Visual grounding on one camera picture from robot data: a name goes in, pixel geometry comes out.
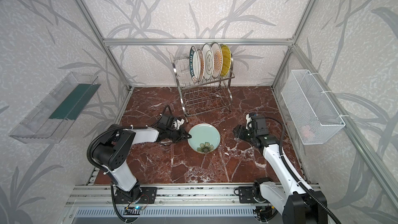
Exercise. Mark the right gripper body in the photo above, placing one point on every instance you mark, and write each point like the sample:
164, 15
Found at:
244, 134

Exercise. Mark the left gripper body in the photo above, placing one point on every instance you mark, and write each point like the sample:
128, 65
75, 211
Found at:
175, 133

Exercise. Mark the light green flower plate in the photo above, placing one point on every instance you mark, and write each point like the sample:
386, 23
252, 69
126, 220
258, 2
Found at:
205, 138

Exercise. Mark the white plate green rim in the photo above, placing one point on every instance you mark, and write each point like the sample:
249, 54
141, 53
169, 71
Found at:
194, 64

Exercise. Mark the yellow green striped plate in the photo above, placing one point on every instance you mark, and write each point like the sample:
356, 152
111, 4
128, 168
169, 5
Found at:
227, 60

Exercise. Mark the white plate green emblem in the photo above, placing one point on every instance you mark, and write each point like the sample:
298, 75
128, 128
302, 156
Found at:
209, 61

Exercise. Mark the large orange sun plate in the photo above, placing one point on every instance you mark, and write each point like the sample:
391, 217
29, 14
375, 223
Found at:
217, 58

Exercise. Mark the small orange sun plate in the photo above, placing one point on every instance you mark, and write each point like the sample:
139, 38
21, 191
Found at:
201, 62

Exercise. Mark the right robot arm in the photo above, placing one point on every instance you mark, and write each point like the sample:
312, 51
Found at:
295, 200

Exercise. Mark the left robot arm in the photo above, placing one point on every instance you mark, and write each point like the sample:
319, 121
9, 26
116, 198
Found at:
109, 151

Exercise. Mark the stainless steel dish rack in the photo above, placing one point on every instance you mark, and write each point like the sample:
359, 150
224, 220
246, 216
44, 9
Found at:
205, 96

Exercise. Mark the clear plastic tray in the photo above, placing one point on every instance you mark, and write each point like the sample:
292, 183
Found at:
52, 118

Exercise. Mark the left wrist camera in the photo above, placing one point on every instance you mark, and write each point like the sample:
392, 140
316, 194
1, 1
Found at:
177, 123

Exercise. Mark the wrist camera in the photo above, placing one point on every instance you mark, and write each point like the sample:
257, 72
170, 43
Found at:
248, 121
177, 123

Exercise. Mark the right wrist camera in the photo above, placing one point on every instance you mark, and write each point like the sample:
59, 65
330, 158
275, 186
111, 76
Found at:
248, 121

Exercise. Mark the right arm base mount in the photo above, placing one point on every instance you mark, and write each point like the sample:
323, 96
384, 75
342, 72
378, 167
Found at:
265, 194

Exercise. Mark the white wire mesh basket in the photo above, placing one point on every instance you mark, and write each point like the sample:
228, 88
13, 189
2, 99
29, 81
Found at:
314, 116

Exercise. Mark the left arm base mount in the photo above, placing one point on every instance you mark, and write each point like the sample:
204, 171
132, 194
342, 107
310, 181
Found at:
142, 195

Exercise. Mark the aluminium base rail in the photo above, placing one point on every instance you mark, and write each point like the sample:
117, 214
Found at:
213, 194

